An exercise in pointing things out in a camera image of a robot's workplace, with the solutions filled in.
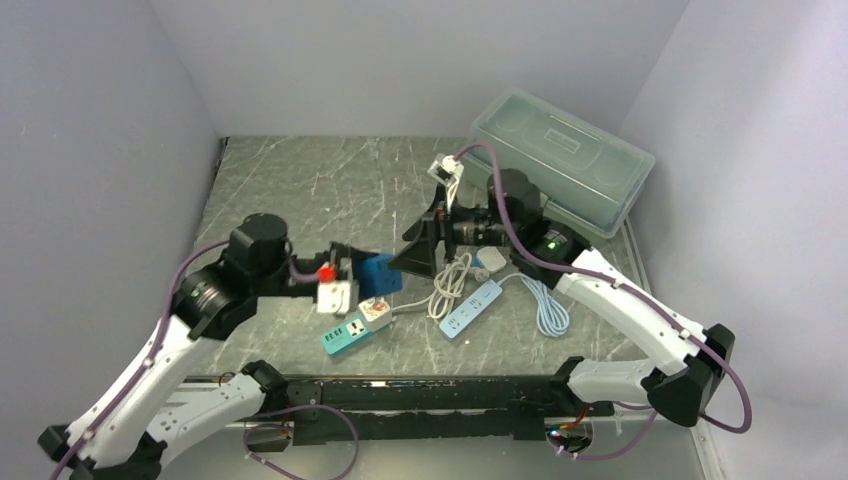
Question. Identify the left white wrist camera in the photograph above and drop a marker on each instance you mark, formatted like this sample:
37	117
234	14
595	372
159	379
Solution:
337	291

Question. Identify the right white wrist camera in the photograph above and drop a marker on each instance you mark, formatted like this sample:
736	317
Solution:
448	172

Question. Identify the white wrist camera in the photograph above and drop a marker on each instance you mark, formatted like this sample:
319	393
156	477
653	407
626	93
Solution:
337	291
448	172

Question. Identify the black base frame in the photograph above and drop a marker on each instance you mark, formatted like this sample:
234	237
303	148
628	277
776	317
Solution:
321	409

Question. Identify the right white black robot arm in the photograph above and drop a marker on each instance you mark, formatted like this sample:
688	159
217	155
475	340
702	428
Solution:
686	362

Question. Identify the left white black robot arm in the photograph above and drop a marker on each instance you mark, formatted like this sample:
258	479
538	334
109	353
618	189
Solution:
128	433

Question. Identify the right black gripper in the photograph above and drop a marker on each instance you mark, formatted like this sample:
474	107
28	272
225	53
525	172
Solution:
419	256

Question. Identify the white cube socket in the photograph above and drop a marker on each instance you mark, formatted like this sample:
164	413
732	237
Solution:
376	313

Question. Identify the green plastic toolbox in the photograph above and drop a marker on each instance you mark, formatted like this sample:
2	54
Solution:
590	178

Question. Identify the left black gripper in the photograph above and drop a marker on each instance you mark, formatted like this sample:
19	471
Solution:
341	251

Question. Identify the blue cube adapter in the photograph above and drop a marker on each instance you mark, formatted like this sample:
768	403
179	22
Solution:
375	277

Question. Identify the light blue power strip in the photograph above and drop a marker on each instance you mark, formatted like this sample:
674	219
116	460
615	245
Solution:
552	319

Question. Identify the teal power strip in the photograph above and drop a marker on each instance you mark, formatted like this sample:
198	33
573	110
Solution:
448	287

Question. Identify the white blue charger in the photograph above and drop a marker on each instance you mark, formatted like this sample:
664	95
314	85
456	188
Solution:
488	259

